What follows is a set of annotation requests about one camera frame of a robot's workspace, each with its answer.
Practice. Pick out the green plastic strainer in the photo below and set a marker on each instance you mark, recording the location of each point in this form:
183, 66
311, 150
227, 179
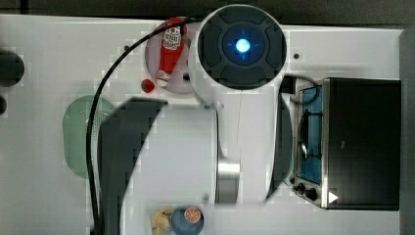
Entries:
75, 122

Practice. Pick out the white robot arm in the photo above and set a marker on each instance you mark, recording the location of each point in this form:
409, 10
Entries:
237, 62

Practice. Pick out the pink round plate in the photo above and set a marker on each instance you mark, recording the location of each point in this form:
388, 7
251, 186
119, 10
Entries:
179, 82

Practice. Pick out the red ketchup bottle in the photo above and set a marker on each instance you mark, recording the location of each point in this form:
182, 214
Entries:
172, 46

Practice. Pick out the orange slice toy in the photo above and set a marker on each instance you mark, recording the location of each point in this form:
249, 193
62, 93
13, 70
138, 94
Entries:
193, 215

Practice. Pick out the beige toy food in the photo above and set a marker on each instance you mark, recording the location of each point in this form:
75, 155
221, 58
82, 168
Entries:
160, 221

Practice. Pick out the black toaster oven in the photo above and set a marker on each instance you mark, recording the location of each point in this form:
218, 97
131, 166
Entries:
347, 151

